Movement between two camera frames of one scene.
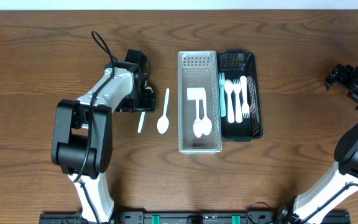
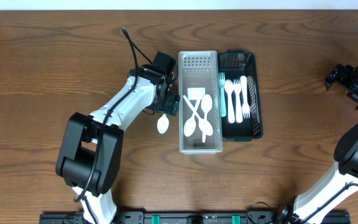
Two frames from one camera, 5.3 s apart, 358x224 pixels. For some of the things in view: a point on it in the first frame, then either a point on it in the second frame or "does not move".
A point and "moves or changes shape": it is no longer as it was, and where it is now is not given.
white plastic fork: [245, 106] does not move
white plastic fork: [238, 111] does not move
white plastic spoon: [141, 122] to [206, 104]
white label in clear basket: [196, 93] does not move
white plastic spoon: [206, 123] to [190, 125]
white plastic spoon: [197, 125] moves or changes shape
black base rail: [196, 218] does not move
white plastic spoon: [163, 122] does not move
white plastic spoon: [229, 85] does not move
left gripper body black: [148, 101] to [169, 103]
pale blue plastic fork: [221, 78] does not move
